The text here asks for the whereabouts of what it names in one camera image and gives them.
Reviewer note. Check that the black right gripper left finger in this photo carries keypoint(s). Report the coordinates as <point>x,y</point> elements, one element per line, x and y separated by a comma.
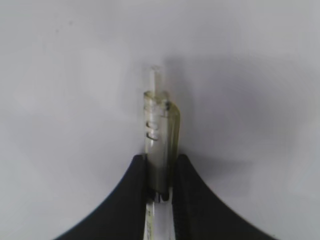
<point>121,216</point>

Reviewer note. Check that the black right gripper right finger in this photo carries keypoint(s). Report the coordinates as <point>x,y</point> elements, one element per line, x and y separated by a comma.
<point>198,214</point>

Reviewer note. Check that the cream yellow ballpoint pen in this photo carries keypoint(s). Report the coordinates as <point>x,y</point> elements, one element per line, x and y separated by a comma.
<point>161,137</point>

